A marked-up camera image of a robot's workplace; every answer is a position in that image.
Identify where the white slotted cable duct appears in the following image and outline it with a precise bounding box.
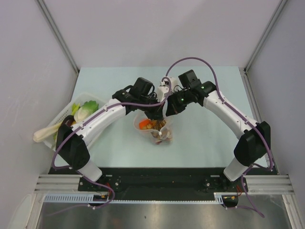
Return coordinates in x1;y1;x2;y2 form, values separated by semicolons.
44;193;224;204

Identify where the red watermelon slice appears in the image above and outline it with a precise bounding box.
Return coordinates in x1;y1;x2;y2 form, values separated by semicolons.
152;129;172;144

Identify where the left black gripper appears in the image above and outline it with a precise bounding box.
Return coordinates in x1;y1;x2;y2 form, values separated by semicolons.
138;94;164;121

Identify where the orange tangerine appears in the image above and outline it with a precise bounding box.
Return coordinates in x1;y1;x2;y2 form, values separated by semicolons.
139;119;151;130

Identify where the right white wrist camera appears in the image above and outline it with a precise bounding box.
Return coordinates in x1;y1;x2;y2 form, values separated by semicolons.
160;76;179;90

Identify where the white daikon radish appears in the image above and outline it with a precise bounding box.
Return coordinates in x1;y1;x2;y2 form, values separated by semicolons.
33;123;61;143

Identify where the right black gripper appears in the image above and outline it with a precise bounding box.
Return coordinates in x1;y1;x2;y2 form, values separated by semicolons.
166;89;192;116

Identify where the brown longan bunch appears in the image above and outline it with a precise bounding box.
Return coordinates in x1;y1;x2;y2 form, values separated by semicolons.
146;119;166;131

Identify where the purple eggplant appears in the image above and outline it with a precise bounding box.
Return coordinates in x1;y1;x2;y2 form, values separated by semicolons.
61;115;74;126

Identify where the polka dot zip bag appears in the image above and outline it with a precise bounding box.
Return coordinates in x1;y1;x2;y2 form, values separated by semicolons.
133;112;173;143

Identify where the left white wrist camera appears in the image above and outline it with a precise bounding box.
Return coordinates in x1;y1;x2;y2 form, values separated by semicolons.
155;85;170;102

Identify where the purple cable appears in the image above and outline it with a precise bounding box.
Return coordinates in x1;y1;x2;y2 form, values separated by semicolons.
165;56;275;218
51;76;172;217

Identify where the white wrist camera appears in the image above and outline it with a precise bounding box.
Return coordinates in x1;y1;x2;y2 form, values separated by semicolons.
155;85;170;102
160;76;179;90

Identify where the white green bok choy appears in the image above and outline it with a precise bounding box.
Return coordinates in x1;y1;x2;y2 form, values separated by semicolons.
71;100;99;123

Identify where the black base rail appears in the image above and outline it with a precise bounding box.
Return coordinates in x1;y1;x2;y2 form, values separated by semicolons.
49;167;278;207

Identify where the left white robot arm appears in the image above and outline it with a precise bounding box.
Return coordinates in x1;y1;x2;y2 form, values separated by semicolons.
54;77;171;191

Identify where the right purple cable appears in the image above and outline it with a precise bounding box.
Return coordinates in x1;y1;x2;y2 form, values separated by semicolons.
165;56;275;218

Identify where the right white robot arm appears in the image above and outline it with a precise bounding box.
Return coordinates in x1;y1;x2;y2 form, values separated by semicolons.
166;70;271;191

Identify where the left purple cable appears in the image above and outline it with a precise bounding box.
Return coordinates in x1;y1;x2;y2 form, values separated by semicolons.
51;76;172;217

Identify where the white plastic food tray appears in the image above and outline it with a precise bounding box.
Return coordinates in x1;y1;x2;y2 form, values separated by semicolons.
43;92;106;151

